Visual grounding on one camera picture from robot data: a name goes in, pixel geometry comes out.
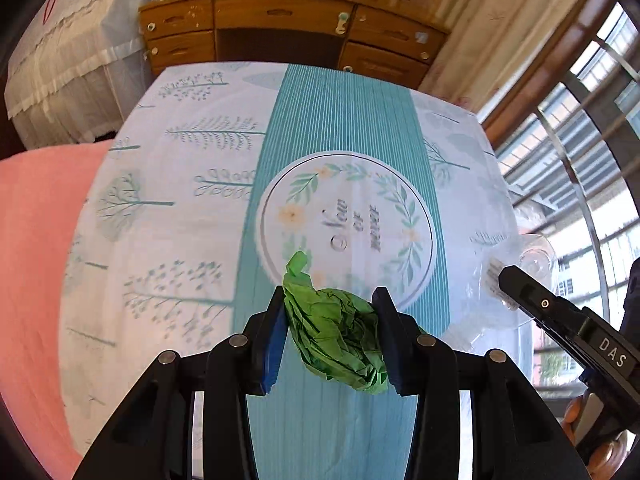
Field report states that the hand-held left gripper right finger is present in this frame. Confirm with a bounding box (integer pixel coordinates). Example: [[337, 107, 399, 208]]
[[372, 286, 588, 480]]

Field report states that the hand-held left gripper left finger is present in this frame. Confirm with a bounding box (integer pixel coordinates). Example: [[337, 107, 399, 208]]
[[72, 285, 288, 480]]

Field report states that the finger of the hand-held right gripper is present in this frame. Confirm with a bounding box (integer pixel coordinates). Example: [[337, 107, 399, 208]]
[[498, 265, 596, 376]]

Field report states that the clear plastic bottle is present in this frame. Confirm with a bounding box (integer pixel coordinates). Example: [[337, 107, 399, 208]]
[[462, 200, 560, 333]]

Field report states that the green paper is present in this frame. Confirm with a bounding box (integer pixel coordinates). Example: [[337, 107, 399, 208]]
[[282, 251, 390, 395]]

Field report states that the person's right hand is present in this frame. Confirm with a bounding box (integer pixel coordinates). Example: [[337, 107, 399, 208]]
[[561, 392, 630, 480]]

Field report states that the metal window grille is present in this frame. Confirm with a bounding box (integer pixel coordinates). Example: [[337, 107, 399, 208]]
[[480, 0, 640, 411]]

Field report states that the pink bed sheet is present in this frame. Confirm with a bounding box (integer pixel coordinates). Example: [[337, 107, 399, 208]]
[[0, 140, 116, 480]]

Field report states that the beige curtain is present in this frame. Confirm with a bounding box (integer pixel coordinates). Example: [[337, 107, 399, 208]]
[[420, 0, 596, 116]]

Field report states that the wooden desk with drawers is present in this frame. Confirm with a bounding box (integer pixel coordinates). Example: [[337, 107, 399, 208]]
[[138, 0, 448, 92]]

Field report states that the white lace-covered furniture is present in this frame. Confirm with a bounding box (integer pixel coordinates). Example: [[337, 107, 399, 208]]
[[4, 0, 153, 150]]

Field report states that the brown wooden window frame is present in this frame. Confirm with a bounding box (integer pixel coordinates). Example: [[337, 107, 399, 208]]
[[477, 0, 621, 128]]

